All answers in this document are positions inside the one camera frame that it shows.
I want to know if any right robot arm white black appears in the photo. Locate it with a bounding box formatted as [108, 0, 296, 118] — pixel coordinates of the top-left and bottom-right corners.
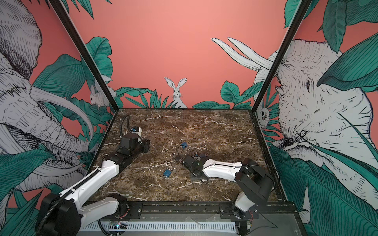
[180, 155, 274, 219]

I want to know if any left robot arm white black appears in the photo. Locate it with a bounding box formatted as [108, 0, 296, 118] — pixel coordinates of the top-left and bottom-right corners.
[35, 133, 150, 236]

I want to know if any small green circuit board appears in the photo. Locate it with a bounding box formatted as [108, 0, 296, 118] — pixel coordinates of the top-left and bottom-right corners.
[109, 222, 128, 230]

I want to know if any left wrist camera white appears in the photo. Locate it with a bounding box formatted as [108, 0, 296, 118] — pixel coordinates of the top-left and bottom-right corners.
[131, 126, 142, 139]

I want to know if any left camera black cable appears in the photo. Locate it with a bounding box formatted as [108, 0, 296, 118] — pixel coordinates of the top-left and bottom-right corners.
[120, 114, 132, 138]

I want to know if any camera black cable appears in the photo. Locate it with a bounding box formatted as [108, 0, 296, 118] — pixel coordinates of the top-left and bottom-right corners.
[120, 114, 132, 138]
[176, 144, 188, 160]

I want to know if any right camera black cable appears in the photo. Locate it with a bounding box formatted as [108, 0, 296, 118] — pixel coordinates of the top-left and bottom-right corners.
[176, 144, 188, 160]

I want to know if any white slotted cable duct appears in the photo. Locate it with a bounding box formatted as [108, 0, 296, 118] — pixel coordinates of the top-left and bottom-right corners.
[77, 221, 237, 233]

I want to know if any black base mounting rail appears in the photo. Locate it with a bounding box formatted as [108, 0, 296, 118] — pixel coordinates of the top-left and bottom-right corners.
[122, 201, 297, 221]

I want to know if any left black corner post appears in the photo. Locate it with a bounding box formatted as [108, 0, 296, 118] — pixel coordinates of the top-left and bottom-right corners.
[49, 0, 119, 113]

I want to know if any black corner post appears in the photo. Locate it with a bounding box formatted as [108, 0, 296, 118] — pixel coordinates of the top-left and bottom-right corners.
[49, 0, 119, 113]
[252, 0, 312, 113]

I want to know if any right black corner post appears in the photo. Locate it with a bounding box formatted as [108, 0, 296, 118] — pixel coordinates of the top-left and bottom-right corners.
[252, 0, 312, 113]

